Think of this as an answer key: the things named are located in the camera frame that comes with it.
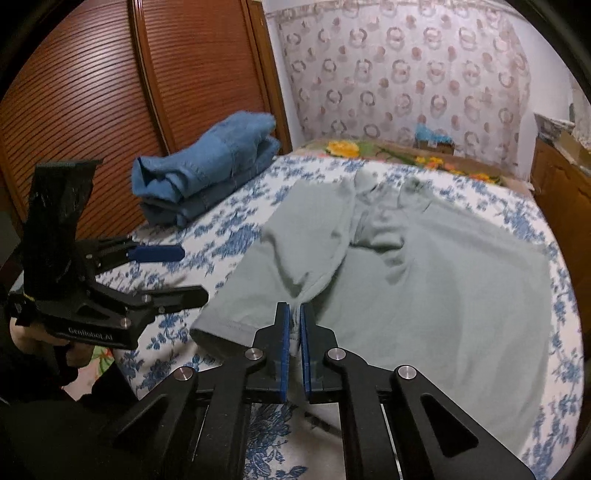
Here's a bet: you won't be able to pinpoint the grey-green pants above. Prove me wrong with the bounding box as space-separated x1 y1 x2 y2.
189 173 561 457

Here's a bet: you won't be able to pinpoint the folded blue jeans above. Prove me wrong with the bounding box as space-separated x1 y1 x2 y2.
131 111 282 229

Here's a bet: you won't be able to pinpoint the person's left hand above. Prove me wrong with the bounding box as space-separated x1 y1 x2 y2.
9 318 96 371

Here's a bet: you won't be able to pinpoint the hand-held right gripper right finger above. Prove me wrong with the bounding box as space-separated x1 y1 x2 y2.
300 302 536 480

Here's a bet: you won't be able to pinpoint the person's dark clothing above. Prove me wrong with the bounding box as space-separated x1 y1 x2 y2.
0 318 153 480

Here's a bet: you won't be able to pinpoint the wooden cabinet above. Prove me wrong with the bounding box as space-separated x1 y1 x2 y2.
529 138 591 356

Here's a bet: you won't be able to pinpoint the ring patterned curtain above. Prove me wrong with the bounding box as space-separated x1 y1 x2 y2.
272 4 532 181

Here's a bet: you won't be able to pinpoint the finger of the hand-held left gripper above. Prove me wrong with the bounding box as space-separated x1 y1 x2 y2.
78 235 186 273
95 284 209 324

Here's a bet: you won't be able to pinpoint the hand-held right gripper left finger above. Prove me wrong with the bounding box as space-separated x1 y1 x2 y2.
104 302 293 480

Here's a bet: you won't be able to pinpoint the grey patterned cloth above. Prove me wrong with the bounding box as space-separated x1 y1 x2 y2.
534 113 575 139

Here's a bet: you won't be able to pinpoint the brown slatted wooden wardrobe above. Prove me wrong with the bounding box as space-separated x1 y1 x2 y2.
0 0 294 232

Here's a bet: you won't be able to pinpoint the blue floral bed sheet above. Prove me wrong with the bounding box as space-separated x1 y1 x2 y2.
60 154 583 480

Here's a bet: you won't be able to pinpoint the flowered plush blanket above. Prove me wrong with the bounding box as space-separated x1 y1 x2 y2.
295 138 532 195

